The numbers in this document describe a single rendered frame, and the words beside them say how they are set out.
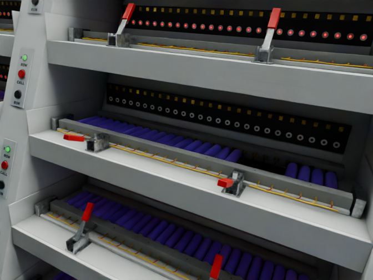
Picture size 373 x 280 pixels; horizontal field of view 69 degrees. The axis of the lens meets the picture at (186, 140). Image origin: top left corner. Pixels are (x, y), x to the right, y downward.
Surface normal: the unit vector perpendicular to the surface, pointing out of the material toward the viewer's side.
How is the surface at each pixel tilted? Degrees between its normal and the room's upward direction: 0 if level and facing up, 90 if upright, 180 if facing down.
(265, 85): 108
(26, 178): 90
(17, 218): 90
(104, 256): 18
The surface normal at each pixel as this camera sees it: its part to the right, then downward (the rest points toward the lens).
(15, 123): -0.39, -0.04
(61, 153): -0.44, 0.26
